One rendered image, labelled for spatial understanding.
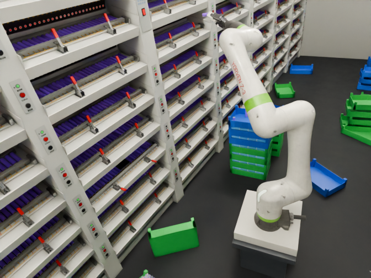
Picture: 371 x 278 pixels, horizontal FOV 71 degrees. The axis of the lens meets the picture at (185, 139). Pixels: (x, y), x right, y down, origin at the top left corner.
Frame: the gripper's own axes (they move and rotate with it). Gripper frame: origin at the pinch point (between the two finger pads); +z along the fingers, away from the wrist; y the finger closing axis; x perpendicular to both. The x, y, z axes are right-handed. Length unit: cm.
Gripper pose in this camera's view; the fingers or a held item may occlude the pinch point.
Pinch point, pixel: (212, 16)
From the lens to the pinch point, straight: 164.8
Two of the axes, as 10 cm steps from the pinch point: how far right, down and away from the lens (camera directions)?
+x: 6.7, -7.1, -2.0
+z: -4.8, -6.2, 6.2
